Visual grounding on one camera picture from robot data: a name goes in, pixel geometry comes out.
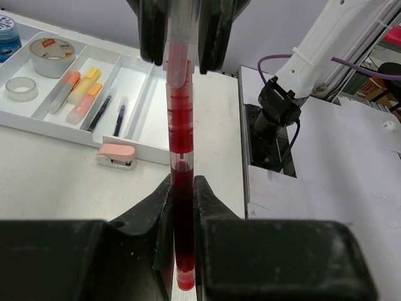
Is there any red pen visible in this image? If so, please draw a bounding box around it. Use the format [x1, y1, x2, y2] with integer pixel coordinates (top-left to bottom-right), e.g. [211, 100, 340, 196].
[164, 1, 201, 291]

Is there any small white die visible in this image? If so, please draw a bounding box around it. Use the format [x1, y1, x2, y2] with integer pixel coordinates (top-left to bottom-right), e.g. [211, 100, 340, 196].
[382, 120, 397, 132]

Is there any brown packing tape roll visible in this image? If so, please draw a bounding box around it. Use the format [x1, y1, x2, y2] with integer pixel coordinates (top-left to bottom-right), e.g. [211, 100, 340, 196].
[29, 38, 76, 79]

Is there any black pen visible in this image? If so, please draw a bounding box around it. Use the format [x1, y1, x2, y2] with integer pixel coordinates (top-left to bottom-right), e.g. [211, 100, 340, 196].
[87, 95, 112, 132]

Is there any orange pink highlighter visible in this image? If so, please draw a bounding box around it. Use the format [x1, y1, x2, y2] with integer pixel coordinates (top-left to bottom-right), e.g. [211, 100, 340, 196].
[65, 83, 103, 125]

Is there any clear tape roll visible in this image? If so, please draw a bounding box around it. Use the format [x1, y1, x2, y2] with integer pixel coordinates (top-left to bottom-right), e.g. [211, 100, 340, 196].
[5, 77, 38, 102]

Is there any pink white eraser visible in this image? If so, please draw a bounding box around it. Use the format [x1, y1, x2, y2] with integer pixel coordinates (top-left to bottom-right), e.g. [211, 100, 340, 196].
[95, 144, 136, 170]

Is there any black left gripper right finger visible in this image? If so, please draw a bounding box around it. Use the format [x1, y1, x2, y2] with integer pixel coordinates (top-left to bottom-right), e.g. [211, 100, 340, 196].
[194, 176, 378, 300]

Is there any yellow white highlighter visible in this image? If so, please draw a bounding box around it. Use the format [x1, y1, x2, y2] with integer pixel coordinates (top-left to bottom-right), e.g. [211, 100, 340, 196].
[66, 67, 102, 105]

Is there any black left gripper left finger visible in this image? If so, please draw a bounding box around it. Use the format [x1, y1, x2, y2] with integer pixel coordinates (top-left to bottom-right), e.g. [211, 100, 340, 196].
[1, 177, 174, 300]

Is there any blue tape roll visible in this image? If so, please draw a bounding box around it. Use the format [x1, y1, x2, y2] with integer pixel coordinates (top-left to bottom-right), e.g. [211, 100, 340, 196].
[0, 15, 22, 63]

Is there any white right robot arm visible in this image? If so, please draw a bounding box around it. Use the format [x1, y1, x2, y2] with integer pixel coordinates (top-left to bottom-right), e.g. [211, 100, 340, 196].
[129, 1, 380, 140]

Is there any purple pen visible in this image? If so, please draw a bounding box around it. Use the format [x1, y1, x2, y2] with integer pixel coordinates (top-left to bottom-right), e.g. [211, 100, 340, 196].
[113, 96, 128, 137]

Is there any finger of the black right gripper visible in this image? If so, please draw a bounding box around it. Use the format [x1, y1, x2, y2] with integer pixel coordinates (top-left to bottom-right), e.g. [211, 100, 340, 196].
[198, 0, 250, 75]
[127, 0, 170, 65]

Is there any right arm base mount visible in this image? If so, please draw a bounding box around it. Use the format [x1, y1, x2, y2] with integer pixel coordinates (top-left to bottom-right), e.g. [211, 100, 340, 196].
[245, 104, 300, 172]

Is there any white compartment tray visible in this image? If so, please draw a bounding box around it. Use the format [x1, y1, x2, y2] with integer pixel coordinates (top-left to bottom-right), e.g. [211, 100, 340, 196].
[1, 16, 170, 169]

